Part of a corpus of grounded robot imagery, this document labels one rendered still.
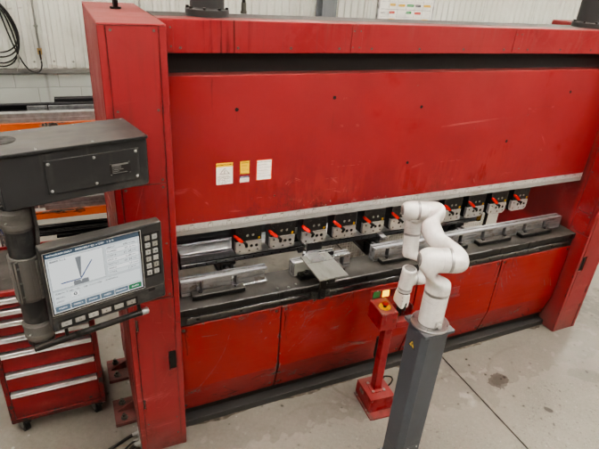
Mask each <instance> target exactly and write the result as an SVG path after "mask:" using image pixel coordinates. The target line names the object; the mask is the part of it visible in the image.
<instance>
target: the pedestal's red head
mask: <svg viewBox="0 0 599 449"><path fill-rule="evenodd" d="M384 290H387V289H384ZM375 291H377V290H374V291H371V292H372V293H371V299H370V304H369V309H368V316H369V318H370V319H371V320H372V322H373V323H374V325H375V326H376V327H377V329H378V330H379V331H385V330H391V329H395V328H400V327H406V326H408V324H409V323H408V322H407V321H406V319H405V315H408V314H412V310H413V305H412V304H411V303H410V301H409V304H408V307H407V308H406V311H403V310H402V312H401V315H398V311H397V310H396V309H395V308H397V304H396V303H392V304H391V303H390V302H389V301H388V300H387V299H386V297H383V298H382V291H383V290H379V291H380V292H381V295H380V297H379V298H373V293H374V292H375ZM383 301H387V302H388V303H389V305H390V306H391V309H390V310H382V309H380V308H379V304H380V303H382V302H383Z"/></svg>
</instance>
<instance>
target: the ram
mask: <svg viewBox="0 0 599 449"><path fill-rule="evenodd" d="M168 84H169V102H170V121H171V139H172V157H173V175H174V193H175V211H176V226H179V225H191V224H198V223H205V222H212V221H219V220H226V219H233V218H239V217H246V216H259V215H266V214H273V213H280V212H286V211H293V210H301V209H307V208H320V207H327V206H334V205H340V204H348V203H354V202H361V201H369V200H381V199H387V198H395V197H401V196H408V195H416V194H422V193H429V192H442V191H449V190H455V189H463V188H469V187H476V186H483V185H490V184H502V183H510V182H517V181H523V180H530V179H537V178H544V177H550V176H564V175H570V174H577V173H583V171H584V168H585V165H586V163H587V159H588V156H589V153H590V151H591V148H592V146H593V143H594V140H595V136H596V133H597V130H598V128H599V67H571V68H505V69H373V70H306V71H240V72H174V73H168ZM259 159H272V177H271V179H267V180H259V181H256V172H257V160H259ZM247 160H249V161H250V172H249V173H248V174H240V161H247ZM227 162H233V183H232V184H220V185H217V163H227ZM240 176H250V180H249V182H244V183H240ZM580 179H581V177H573V178H567V179H560V180H553V181H547V182H540V183H533V184H521V185H515V186H508V187H501V188H495V189H488V190H481V191H475V192H462V193H456V194H449V195H442V196H436V197H429V198H422V199H416V200H417V201H433V200H445V199H452V198H458V197H464V196H471V195H477V194H484V193H491V192H502V191H509V190H515V189H521V188H529V187H535V186H541V185H548V184H559V183H566V182H573V181H579V180H580ZM406 201H409V200H403V201H397V202H390V203H383V204H377V205H370V206H363V207H357V208H345V209H338V210H331V211H325V212H318V213H311V214H305V215H298V216H286V217H278V218H272V219H266V220H258V221H252V222H246V223H239V224H227V225H220V226H213V227H207V228H200V229H193V230H187V231H180V232H176V236H177V237H178V236H185V235H191V234H197V233H209V232H215V231H223V230H229V229H235V228H242V227H248V226H254V225H267V224H273V223H280V222H286V221H292V220H299V219H305V218H312V217H319V216H330V215H337V214H343V213H349V212H357V211H363V210H369V209H376V208H387V207H394V206H401V205H402V204H403V203H404V202H406Z"/></svg>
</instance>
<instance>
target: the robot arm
mask: <svg viewBox="0 0 599 449"><path fill-rule="evenodd" d="M401 216H402V217H403V218H404V219H405V220H406V221H405V230H404V239H403V249H402V254H403V256H404V257H406V258H409V259H413V260H414V261H416V262H417V264H418V265H419V271H418V272H417V269H416V267H414V266H413V265H403V267H402V271H401V275H400V278H399V281H398V287H397V289H396V291H395V294H394V297H393V299H394V301H395V303H396V304H397V308H396V310H397V311H398V313H399V314H401V312H402V310H403V311H406V308H407V307H408V304H409V299H410V293H411V292H412V288H413V286H414V285H423V284H425V287H424V292H423V299H422V303H421V307H420V310H418V311H415V312H413V313H412V315H411V318H410V321H411V324H412V325H413V326H414V327H415V328H416V329H417V330H419V331H420V332H423V333H425V334H429V335H442V334H445V333H446V332H447V331H448V330H449V322H448V320H447V318H446V317H445V312H446V309H447V302H448V299H449V295H450V291H451V282H450V281H449V280H448V279H447V278H445V277H443V276H441V275H439V274H438V273H462V272H464V271H465V270H466V269H467V268H468V266H469V263H470V260H469V257H468V254H467V253H466V251H465V250H464V249H463V248H462V247H461V246H460V245H459V244H458V243H456V242H455V241H453V240H452V239H450V238H449V237H447V236H446V235H445V233H444V231H443V229H442V227H441V223H442V221H443V220H444V218H445V216H446V209H445V207H444V205H442V204H441V203H439V202H436V201H417V200H410V201H406V202H404V203H403V204H402V206H401ZM422 220H424V221H423V223H422ZM421 231H422V234H423V238H424V239H425V241H426V242H427V244H428V245H429V247H428V248H424V249H422V250H421V251H420V252H418V249H419V241H420V234H421Z"/></svg>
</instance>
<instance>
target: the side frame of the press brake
mask: <svg viewBox="0 0 599 449"><path fill-rule="evenodd" d="M81 3H82V10H83V18H84V25H85V33H86V47H87V55H88V62H89V69H90V78H91V85H92V93H93V100H94V114H95V121H98V120H106V119H115V118H123V119H124V120H126V121H127V122H129V123H130V124H131V125H133V126H134V127H136V128H138V129H139V130H141V131H142V132H143V133H145V134H146V135H148V138H145V139H146V144H147V157H148V168H149V183H148V184H143V185H138V186H134V187H129V188H125V189H120V190H116V191H111V192H105V193H104V197H105V204H106V212H107V219H108V227H111V226H115V225H122V224H125V223H129V222H134V221H137V220H141V219H143V220H144V219H148V218H152V217H157V218H158V219H159V220H160V223H161V238H162V251H163V265H164V279H165V292H166V295H165V296H163V297H160V298H155V299H153V300H150V301H147V302H144V303H142V304H140V305H141V308H144V307H148V308H149V310H150V312H149V314H144V315H141V316H137V317H136V318H133V319H130V320H127V321H124V322H121V323H120V331H121V338H122V346H123V350H124V354H125V359H126V364H127V372H128V377H129V382H130V387H131V391H132V396H133V400H134V406H135V414H136V420H137V427H138V431H139V436H140V440H141V446H142V449H163V448H166V447H170V446H172V445H178V444H181V443H185V442H186V425H185V390H184V372H183V354H182V336H181V318H180V300H179V281H178V263H177V245H176V211H175V193H174V175H173V157H172V139H171V121H170V102H169V84H168V49H167V31H166V24H165V23H163V22H162V21H160V20H158V19H156V18H155V17H153V16H152V15H150V14H149V13H148V12H146V11H145V10H143V9H141V8H140V7H138V6H137V5H135V4H131V3H118V6H121V9H110V6H112V3H108V2H85V1H82V2H81Z"/></svg>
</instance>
